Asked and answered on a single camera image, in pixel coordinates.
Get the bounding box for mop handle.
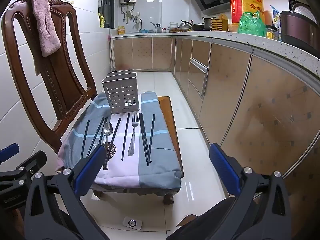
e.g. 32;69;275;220
107;25;116;72

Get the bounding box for black wok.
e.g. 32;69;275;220
180;20;205;31

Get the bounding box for white floor device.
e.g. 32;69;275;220
122;216;144;230

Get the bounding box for water heater pipes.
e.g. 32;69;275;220
121;4;134;25

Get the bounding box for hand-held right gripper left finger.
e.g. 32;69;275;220
24;145;107;240

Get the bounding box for dark rice cooker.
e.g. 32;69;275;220
278;0;320;53

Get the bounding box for low wooden table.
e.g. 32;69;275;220
91;96;185;205

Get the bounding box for person's right leg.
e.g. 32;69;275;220
165;200;225;240

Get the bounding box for green plastic bag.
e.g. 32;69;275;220
237;11;266;37

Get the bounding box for red yellow shopping bag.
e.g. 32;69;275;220
230;0;265;25

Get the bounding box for black pot with lid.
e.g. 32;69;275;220
201;16;213;30

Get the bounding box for blue snack bag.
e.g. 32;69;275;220
270;4;282;32

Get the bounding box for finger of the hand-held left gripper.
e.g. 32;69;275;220
0;142;20;164
0;150;48;198

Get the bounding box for grey slotted utensil holder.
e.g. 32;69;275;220
101;72;142;115

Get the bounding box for metal fork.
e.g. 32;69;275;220
127;112;139;157

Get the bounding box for kitchen cabinets with counter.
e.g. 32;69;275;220
111;30;320;180

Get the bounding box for dark window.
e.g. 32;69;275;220
98;0;116;29

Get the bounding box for carved wooden chair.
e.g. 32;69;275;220
1;0;99;155

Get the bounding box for plaid printed cloth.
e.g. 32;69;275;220
56;90;182;192

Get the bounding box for pink towel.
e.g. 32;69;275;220
26;0;62;77

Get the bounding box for dark-lidded jar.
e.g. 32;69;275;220
265;25;278;40

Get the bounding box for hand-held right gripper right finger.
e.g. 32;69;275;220
209;142;293;240

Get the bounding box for metal spoon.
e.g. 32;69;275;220
102;122;114;170

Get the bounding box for set of dark chopsticks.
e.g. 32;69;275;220
80;112;156;167

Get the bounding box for wooden utensil box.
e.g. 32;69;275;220
211;14;229;32

